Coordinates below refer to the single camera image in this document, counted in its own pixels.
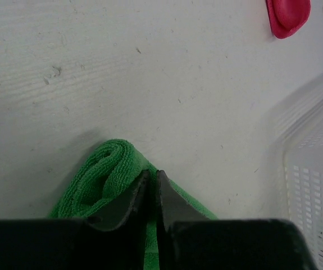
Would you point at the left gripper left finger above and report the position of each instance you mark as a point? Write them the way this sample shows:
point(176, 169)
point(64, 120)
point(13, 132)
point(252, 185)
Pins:
point(111, 238)

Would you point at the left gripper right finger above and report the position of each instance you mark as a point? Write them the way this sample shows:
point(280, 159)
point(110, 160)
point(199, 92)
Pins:
point(189, 240)

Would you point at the green towel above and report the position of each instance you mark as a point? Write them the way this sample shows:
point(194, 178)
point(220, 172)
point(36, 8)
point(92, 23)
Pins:
point(107, 172)

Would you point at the clear plastic tray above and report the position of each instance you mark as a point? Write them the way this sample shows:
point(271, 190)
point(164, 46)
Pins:
point(297, 123)

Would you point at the pink towel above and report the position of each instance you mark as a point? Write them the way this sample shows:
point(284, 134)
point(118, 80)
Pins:
point(286, 17)

